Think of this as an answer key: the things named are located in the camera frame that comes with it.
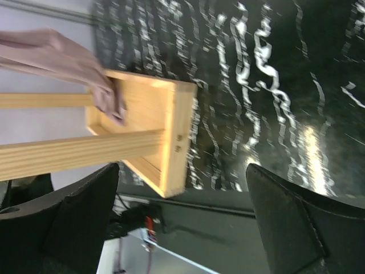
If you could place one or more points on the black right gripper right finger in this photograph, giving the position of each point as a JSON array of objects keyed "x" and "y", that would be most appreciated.
[{"x": 303, "y": 231}]

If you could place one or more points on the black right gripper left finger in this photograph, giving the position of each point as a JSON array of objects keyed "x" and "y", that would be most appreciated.
[{"x": 60, "y": 232}]

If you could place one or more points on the wooden clothes rack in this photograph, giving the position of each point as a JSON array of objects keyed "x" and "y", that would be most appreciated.
[{"x": 153, "y": 143}]

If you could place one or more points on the mauve hanging cloth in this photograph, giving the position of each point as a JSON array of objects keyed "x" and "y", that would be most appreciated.
[{"x": 47, "y": 52}]

